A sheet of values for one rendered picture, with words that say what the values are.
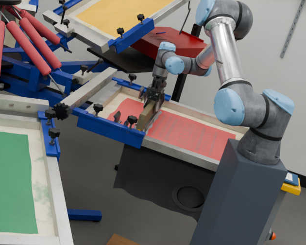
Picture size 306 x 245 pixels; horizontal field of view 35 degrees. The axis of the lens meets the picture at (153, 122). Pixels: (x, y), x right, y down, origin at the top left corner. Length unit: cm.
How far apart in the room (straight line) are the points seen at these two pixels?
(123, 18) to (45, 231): 182
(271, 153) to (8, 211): 87
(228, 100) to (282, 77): 275
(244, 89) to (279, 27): 264
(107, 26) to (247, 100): 157
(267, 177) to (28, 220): 80
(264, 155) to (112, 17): 167
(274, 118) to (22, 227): 86
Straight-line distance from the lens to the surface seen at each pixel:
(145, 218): 335
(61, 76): 240
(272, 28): 420
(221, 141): 239
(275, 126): 164
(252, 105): 157
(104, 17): 306
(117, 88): 255
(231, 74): 163
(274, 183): 171
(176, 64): 209
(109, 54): 326
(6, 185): 163
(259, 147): 166
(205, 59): 209
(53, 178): 164
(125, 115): 234
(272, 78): 428
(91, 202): 335
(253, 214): 176
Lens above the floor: 185
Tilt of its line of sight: 23 degrees down
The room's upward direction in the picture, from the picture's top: 16 degrees clockwise
